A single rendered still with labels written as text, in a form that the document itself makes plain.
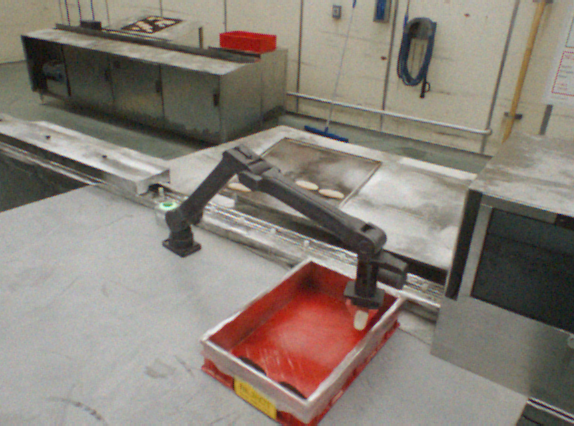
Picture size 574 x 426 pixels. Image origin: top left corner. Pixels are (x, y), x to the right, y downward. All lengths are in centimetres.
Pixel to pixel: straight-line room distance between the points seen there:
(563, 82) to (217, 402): 164
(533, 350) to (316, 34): 486
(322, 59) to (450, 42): 143
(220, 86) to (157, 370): 343
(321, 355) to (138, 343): 48
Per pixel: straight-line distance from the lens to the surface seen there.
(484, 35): 509
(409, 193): 193
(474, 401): 131
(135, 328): 142
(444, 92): 524
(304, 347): 133
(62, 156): 237
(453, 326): 131
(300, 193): 128
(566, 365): 129
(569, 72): 211
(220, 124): 455
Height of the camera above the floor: 173
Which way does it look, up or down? 27 degrees down
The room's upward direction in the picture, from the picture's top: 3 degrees clockwise
